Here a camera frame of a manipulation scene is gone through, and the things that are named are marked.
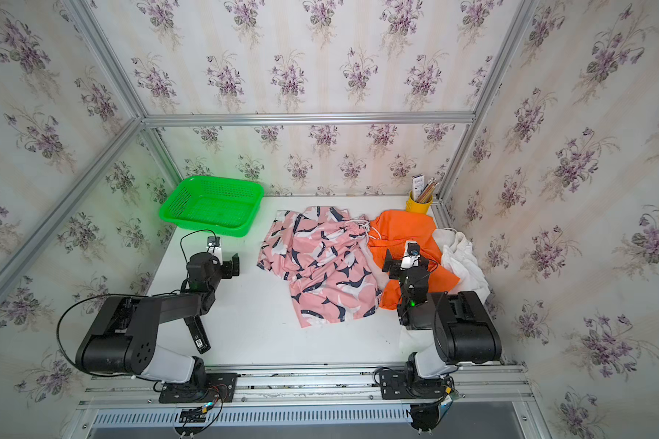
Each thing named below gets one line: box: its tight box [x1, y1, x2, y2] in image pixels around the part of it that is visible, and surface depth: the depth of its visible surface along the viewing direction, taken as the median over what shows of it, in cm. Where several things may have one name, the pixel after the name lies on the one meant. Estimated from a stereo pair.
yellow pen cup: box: [405, 190, 433, 215], surface depth 109 cm
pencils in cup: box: [411, 173, 440, 204], surface depth 107 cm
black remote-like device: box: [183, 314, 212, 354], surface depth 81 cm
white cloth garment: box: [432, 226, 491, 305], surface depth 91 cm
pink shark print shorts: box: [257, 205, 383, 329], surface depth 98 cm
